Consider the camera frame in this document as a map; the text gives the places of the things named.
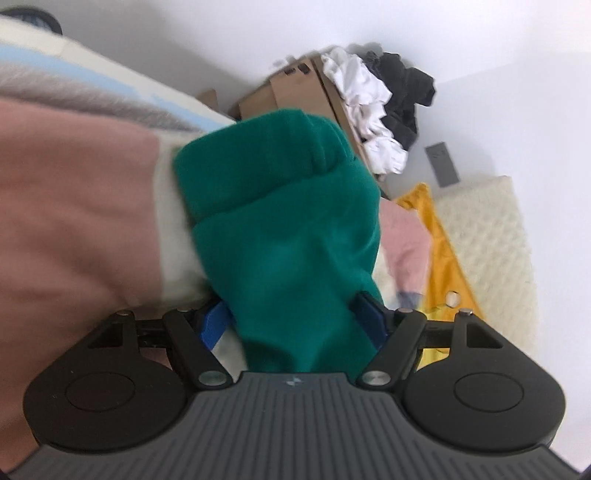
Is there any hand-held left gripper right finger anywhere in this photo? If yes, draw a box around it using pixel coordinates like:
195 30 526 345
353 292 505 389

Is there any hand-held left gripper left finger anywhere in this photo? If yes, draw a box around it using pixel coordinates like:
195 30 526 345
87 300 234 389

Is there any green sweatshirt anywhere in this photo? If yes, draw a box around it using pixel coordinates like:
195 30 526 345
173 108 386 374

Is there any white clothes pile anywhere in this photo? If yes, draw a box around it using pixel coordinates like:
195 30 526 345
321 46 409 175

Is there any black clothes pile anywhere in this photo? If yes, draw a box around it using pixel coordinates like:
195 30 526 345
362 51 437 151

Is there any yellow crown pillow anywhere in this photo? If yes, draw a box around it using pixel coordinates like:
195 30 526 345
396 182 485 370

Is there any cream quilted headboard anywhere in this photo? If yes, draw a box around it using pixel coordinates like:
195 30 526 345
434 174 541 356

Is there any patchwork checked blanket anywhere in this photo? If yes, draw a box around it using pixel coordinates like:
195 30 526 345
0 16 435 472

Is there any cardboard box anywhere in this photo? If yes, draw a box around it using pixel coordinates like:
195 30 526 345
196 54 384 195

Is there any dark round object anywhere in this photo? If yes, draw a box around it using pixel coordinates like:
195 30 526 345
0 4 63 37

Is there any grey wall switch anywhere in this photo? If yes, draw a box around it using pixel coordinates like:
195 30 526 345
425 142 461 188

